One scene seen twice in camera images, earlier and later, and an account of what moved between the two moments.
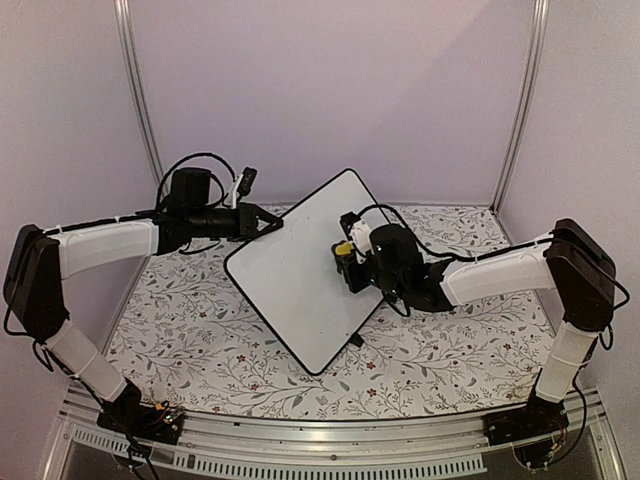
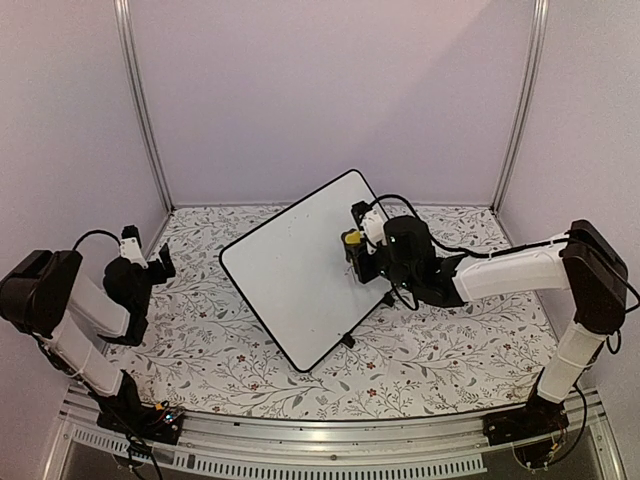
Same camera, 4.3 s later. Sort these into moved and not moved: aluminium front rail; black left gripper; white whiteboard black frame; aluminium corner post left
Moved: black left gripper
Not moved: aluminium corner post left; aluminium front rail; white whiteboard black frame
